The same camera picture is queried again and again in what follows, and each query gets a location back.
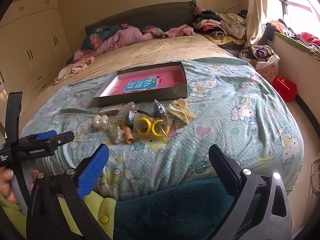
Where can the pink quilt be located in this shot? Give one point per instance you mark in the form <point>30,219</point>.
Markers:
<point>122,38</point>

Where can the floral fabric basket with clothes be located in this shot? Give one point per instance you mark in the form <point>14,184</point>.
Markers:
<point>267,71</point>

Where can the cartoon cat printed blanket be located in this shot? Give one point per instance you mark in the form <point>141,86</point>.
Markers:
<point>225,130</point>

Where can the cream wardrobe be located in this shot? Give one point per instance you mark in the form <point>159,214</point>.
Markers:
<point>30,42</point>

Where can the dark floral pillow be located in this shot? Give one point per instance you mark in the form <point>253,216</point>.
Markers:
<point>152,30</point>
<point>97,36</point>

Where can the person's left hand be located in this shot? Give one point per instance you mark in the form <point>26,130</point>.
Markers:
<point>6,185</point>

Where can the teal fleece cloth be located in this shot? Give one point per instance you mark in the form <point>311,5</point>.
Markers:
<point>162,210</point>

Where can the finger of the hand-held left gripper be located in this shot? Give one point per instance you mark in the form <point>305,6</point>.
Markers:
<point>63,138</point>
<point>45,135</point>

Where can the pale pink crumpled garment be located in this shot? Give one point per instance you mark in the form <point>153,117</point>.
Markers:
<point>75,68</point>

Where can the small blue card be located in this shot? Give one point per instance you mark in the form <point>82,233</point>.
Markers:
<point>130,118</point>

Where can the cream hair claw clip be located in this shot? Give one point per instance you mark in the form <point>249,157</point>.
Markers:
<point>180,112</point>

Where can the yellow hoop earrings clear bag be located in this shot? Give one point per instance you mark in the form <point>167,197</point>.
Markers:
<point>150,127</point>

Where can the pearl hair accessory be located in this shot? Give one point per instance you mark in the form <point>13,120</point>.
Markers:
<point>101,122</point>

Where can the clear earring packet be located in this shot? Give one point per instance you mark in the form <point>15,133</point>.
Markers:
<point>116,135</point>

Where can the beige bed sheet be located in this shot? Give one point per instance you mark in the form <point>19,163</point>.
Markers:
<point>150,52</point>

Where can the grey bed headboard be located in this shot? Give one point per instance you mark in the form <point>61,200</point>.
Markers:
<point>150,15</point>

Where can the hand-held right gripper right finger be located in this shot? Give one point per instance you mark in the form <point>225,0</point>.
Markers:
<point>226,166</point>

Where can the person's left forearm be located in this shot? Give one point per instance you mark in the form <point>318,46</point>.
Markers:
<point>10,217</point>

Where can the yellow-green fleece garment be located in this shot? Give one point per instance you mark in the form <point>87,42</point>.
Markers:
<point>105,212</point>

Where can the yellow printed blanket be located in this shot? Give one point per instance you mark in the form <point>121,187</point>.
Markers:
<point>227,40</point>

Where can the pile of clothes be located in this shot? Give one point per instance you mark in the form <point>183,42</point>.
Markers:
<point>220,22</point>

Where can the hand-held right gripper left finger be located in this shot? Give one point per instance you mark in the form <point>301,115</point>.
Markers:
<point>92,170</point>

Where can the cream curtain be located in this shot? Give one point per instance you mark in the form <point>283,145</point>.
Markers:
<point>257,12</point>

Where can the pink fuzzy garment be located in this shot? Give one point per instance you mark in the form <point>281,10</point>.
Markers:
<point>180,31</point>

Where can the red plastic container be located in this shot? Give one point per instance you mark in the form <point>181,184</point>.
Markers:
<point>285,88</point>

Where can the black patterned packet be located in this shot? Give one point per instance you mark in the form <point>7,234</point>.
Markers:
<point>160,110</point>

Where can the shallow grey box pink bottom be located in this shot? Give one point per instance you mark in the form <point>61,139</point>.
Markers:
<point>150,80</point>

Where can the window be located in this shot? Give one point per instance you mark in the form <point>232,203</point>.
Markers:
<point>300,7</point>

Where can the clothes on window sill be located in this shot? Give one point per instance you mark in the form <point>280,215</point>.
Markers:
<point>307,38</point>

